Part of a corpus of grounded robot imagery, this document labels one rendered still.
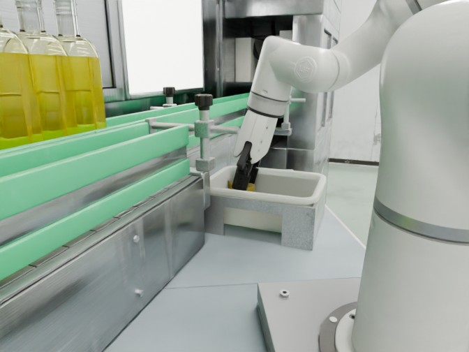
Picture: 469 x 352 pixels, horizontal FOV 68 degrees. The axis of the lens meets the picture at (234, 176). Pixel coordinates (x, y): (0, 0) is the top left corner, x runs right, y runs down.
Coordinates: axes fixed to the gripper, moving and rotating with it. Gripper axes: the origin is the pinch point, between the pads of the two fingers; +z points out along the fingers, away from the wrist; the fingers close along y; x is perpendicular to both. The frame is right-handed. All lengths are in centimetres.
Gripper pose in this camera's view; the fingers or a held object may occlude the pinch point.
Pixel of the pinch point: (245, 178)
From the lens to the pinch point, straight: 74.8
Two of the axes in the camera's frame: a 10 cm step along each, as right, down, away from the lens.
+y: -3.8, 3.0, -8.8
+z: -2.4, 8.8, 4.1
